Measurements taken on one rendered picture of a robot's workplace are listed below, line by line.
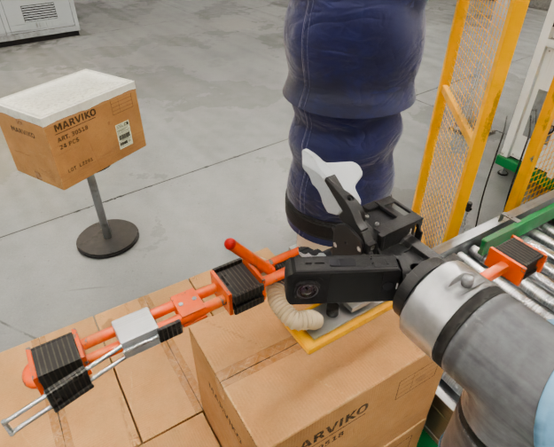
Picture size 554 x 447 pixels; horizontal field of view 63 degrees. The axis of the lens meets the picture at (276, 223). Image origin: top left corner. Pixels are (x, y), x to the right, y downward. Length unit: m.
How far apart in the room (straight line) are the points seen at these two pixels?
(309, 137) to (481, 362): 0.52
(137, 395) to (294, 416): 0.71
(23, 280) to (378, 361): 2.37
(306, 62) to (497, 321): 0.50
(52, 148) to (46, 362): 1.74
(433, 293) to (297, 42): 0.47
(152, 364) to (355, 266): 1.34
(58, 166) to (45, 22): 5.71
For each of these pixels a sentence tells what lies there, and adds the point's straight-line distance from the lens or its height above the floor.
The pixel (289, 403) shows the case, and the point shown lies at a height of 0.94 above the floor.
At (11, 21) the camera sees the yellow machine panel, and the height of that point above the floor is 0.33.
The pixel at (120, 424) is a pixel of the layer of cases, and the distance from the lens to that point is 1.63.
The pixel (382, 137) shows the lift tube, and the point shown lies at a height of 1.55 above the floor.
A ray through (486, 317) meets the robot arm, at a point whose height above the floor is 1.62.
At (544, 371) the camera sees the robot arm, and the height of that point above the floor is 1.62.
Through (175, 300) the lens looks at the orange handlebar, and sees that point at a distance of 0.91.
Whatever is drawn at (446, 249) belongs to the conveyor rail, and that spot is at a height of 0.59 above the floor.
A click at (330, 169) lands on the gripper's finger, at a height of 1.65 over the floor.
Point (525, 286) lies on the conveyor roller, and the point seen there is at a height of 0.54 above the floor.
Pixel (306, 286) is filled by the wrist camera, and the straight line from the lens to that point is 0.44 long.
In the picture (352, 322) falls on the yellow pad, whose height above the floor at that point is 1.13.
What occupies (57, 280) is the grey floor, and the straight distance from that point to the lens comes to 3.03.
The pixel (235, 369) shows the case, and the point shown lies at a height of 0.94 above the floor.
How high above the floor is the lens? 1.90
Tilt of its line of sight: 37 degrees down
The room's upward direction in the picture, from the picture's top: straight up
